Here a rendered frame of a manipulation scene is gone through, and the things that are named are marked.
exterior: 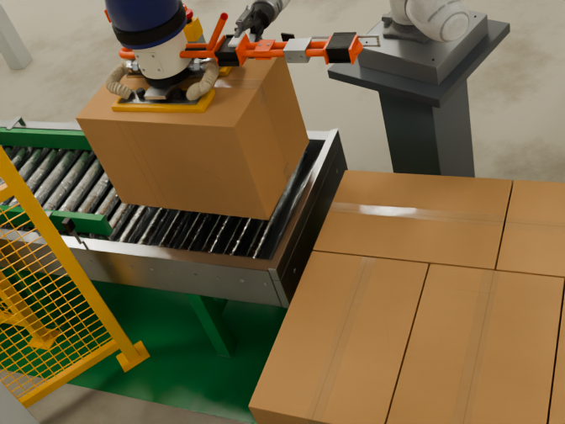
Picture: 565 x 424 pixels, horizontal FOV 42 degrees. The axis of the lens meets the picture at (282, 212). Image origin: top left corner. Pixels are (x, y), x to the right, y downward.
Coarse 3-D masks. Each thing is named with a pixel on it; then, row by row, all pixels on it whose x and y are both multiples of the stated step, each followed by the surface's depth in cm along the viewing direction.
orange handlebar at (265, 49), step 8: (264, 40) 217; (272, 40) 216; (248, 48) 219; (256, 48) 215; (264, 48) 214; (272, 48) 216; (280, 48) 215; (312, 48) 211; (320, 48) 210; (360, 48) 203; (120, 56) 234; (128, 56) 233; (184, 56) 225; (192, 56) 224; (200, 56) 222; (208, 56) 221; (248, 56) 216; (256, 56) 215; (264, 56) 214; (272, 56) 213; (280, 56) 212; (312, 56) 209
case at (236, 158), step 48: (96, 96) 246; (240, 96) 225; (288, 96) 246; (96, 144) 246; (144, 144) 236; (192, 144) 227; (240, 144) 219; (288, 144) 249; (144, 192) 256; (192, 192) 246; (240, 192) 236
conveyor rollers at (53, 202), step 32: (32, 160) 325; (64, 160) 318; (96, 160) 312; (32, 192) 313; (64, 192) 305; (96, 192) 297; (288, 192) 270; (0, 224) 298; (128, 224) 278; (160, 224) 275; (224, 224) 266; (256, 256) 250
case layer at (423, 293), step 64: (384, 192) 256; (448, 192) 249; (512, 192) 242; (320, 256) 243; (384, 256) 236; (448, 256) 229; (512, 256) 223; (320, 320) 224; (384, 320) 218; (448, 320) 213; (512, 320) 207; (320, 384) 208; (384, 384) 203; (448, 384) 198; (512, 384) 193
